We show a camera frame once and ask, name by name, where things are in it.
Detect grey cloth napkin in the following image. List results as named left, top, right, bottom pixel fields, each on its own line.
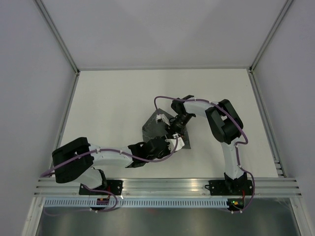
left=142, top=108, right=191, bottom=149

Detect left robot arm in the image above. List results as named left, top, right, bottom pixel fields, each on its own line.
left=50, top=137, right=179, bottom=195

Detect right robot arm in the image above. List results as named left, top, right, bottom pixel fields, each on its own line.
left=171, top=95, right=254, bottom=196

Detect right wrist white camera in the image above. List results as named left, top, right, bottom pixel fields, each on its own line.
left=155, top=114, right=170, bottom=126

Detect wrist white camera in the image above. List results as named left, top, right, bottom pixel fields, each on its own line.
left=165, top=134, right=185, bottom=152
left=155, top=114, right=170, bottom=126

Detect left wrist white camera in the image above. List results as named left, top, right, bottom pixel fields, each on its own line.
left=165, top=134, right=185, bottom=152

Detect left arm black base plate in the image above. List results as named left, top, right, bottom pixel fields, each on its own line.
left=79, top=179, right=123, bottom=196

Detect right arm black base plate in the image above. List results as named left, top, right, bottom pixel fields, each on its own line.
left=204, top=180, right=254, bottom=196

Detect aluminium front rail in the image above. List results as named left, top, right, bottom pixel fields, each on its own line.
left=33, top=177, right=302, bottom=198

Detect white slotted cable duct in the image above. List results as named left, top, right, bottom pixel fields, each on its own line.
left=44, top=197, right=228, bottom=208

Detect right aluminium frame post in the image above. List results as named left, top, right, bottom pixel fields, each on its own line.
left=249, top=0, right=295, bottom=73

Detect aluminium frame post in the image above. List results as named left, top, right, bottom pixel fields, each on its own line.
left=249, top=0, right=295, bottom=73
left=33, top=0, right=80, bottom=75

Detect left aluminium frame post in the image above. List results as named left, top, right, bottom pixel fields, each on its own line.
left=33, top=0, right=80, bottom=75

